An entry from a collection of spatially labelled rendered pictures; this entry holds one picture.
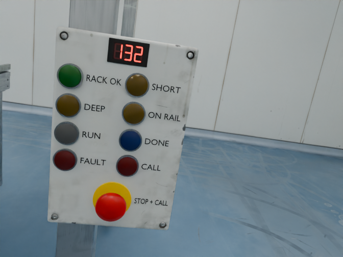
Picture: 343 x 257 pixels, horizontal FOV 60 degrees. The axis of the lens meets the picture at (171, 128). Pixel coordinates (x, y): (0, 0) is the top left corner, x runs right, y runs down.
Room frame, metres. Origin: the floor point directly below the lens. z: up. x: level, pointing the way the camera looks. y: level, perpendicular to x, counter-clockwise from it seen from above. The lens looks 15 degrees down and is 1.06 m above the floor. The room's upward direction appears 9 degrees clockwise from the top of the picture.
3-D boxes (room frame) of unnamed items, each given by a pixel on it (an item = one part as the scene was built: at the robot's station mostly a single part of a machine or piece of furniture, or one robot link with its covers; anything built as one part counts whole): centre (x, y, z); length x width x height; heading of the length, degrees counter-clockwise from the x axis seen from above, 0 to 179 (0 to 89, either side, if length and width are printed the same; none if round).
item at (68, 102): (0.35, 0.13, 0.98); 0.03 x 0.01 x 0.03; 98
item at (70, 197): (0.39, 0.07, 0.94); 0.17 x 0.06 x 0.26; 98
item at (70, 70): (0.35, 0.13, 1.01); 0.03 x 0.01 x 0.03; 98
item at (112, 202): (0.36, 0.06, 0.85); 0.04 x 0.04 x 0.04; 8
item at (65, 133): (0.35, 0.13, 0.94); 0.03 x 0.01 x 0.03; 98
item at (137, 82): (0.36, 0.05, 1.01); 0.03 x 0.01 x 0.03; 98
